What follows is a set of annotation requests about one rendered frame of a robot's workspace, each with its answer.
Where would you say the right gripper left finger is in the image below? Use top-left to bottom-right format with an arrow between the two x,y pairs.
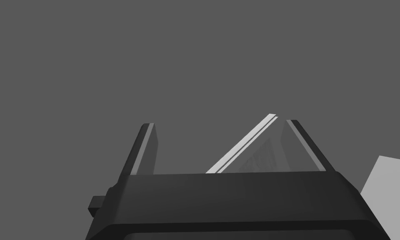
118,122 -> 159,183

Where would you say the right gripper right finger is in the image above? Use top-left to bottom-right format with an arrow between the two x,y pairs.
280,119 -> 337,173

